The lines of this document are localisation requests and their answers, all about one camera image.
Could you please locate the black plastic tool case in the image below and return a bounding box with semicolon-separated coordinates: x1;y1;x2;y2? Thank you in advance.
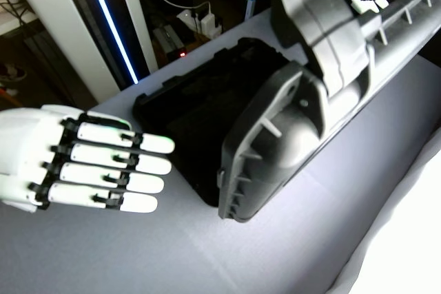
132;0;441;223

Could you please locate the blue and white connector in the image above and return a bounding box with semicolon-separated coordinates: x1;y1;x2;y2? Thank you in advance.
244;0;258;22

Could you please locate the white metal column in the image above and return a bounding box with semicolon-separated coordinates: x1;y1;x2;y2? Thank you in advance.
0;0;120;109

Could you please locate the grey table cloth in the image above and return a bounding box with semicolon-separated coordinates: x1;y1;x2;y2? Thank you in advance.
0;8;441;294

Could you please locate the blue-white LED light strip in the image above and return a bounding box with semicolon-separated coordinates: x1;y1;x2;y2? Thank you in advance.
81;0;140;84

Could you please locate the white power strip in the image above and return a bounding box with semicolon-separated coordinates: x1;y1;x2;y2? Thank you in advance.
176;9;224;37

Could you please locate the black power adapter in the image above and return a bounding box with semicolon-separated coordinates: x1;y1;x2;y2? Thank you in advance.
152;26;187;61

